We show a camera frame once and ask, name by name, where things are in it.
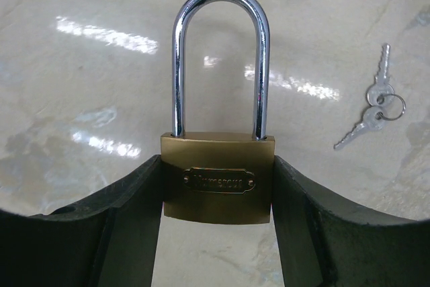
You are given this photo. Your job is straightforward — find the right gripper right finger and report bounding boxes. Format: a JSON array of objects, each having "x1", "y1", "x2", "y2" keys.
[{"x1": 272, "y1": 157, "x2": 429, "y2": 286}]

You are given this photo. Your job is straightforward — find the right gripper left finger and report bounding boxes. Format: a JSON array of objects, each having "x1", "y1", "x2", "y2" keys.
[{"x1": 1, "y1": 155, "x2": 163, "y2": 286}]

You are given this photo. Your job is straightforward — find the large brass padlock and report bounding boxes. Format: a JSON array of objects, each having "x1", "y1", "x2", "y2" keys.
[{"x1": 161, "y1": 0, "x2": 275, "y2": 225}]

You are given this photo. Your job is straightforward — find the silver keys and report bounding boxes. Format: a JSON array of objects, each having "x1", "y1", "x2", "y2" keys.
[{"x1": 333, "y1": 43, "x2": 406, "y2": 151}]

